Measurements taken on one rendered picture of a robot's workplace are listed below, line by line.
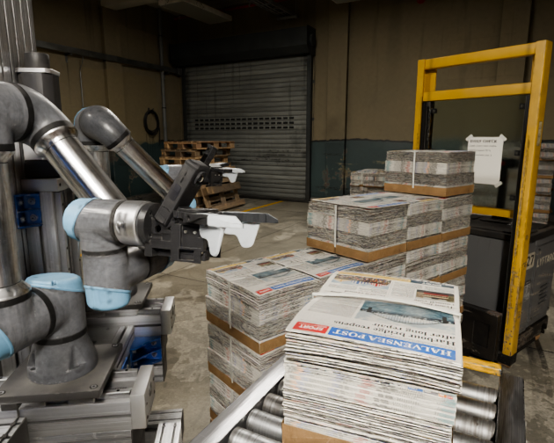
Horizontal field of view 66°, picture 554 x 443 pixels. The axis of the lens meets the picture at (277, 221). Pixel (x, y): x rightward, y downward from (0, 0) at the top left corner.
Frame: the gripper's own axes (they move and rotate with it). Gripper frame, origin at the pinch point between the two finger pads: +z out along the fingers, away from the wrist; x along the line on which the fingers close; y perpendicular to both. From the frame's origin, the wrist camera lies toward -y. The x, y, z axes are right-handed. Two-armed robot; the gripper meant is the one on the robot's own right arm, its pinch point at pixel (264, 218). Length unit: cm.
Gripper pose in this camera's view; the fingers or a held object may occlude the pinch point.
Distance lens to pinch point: 63.9
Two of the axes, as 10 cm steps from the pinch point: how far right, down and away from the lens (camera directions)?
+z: 9.5, 0.6, -3.1
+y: -0.5, 10.0, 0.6
